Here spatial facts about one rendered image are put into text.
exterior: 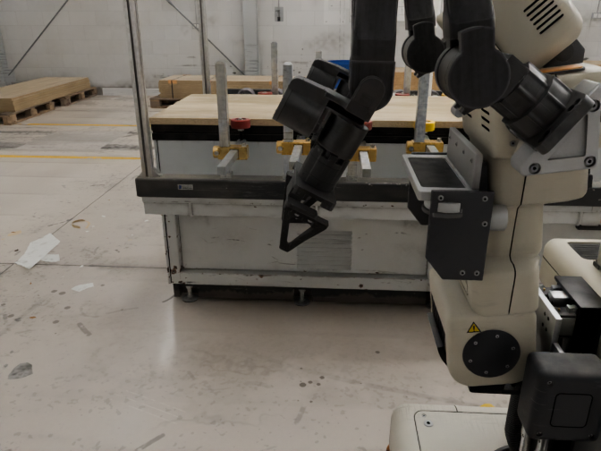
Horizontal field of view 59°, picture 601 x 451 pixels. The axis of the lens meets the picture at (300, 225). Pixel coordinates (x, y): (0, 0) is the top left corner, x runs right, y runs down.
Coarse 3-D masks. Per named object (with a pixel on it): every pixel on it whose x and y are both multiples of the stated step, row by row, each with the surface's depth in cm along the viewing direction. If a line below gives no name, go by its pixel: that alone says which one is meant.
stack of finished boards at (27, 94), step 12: (24, 84) 805; (36, 84) 805; (48, 84) 805; (60, 84) 805; (72, 84) 838; (84, 84) 879; (0, 96) 692; (12, 96) 692; (24, 96) 704; (36, 96) 730; (48, 96) 764; (60, 96) 799; (0, 108) 679; (12, 108) 679; (24, 108) 702
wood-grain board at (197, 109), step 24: (192, 96) 285; (240, 96) 285; (264, 96) 285; (408, 96) 285; (432, 96) 285; (168, 120) 226; (192, 120) 225; (216, 120) 224; (264, 120) 223; (384, 120) 220; (408, 120) 220; (432, 120) 220; (456, 120) 220
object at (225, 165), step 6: (234, 144) 215; (240, 144) 215; (234, 150) 206; (228, 156) 198; (234, 156) 201; (222, 162) 190; (228, 162) 190; (222, 168) 184; (228, 168) 189; (222, 174) 185
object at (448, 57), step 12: (456, 48) 70; (444, 60) 71; (516, 60) 67; (444, 72) 69; (516, 72) 67; (444, 84) 69; (516, 84) 68; (504, 96) 68; (456, 108) 74; (468, 108) 69
